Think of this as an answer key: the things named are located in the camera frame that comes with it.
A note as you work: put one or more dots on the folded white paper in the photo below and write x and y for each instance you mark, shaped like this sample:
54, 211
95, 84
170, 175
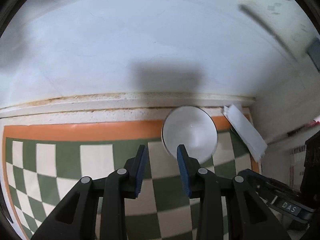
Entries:
246, 132

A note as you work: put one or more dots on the plain white bowl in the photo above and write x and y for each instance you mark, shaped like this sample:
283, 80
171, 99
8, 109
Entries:
190, 130

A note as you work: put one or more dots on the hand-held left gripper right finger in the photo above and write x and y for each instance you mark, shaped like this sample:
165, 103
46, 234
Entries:
183, 172

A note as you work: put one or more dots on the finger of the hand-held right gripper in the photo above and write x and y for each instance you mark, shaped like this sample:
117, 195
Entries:
311, 165
260, 180

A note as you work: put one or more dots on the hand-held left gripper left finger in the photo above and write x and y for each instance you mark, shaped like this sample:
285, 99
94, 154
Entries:
140, 172

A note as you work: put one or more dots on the green checkered tablecloth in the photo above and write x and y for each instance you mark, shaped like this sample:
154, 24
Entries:
70, 155

